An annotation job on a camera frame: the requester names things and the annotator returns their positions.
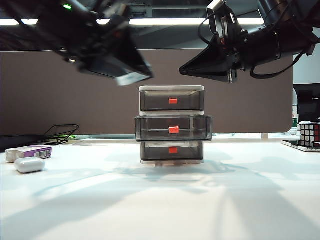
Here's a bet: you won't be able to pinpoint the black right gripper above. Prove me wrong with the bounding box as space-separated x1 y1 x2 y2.
179 16 281 85

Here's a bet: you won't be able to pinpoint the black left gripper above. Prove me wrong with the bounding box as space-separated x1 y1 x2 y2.
62 9 154 81

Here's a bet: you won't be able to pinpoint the smoky transparent plastic drawer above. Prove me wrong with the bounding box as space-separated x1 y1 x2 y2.
139 90 205 112
140 141 204 161
134 115 214 143

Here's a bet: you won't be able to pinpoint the long ceiling light strip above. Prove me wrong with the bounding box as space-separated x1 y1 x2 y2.
0 17 266 27

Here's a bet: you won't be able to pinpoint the brown desk partition panel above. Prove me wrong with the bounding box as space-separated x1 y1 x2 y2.
0 47 294 137

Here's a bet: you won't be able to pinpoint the clear bottle green label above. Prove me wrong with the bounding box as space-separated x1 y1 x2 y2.
291 104 300 137

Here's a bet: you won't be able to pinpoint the black monitor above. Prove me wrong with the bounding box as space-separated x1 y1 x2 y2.
292 83 320 123

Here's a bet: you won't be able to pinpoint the purple and white box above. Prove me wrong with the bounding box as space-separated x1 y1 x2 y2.
5 145 53 163

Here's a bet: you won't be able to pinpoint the black Rubik's cube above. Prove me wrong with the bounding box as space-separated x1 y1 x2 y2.
299 121 320 150

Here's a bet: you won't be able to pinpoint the white-edged black tray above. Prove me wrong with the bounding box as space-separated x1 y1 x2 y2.
281 140 320 153

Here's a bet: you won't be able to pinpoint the white earbuds case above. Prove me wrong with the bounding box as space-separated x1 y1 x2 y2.
14 156 46 174

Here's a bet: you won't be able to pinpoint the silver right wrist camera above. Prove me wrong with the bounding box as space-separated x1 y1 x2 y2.
206 0 237 36

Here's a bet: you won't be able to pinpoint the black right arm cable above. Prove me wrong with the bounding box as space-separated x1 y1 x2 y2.
198 13 309 80

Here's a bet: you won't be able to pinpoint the white plastic drawer cabinet frame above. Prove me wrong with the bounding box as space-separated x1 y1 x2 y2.
139 85 205 165

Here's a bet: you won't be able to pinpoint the thin black cables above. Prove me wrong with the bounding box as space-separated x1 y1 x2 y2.
41 124 80 146

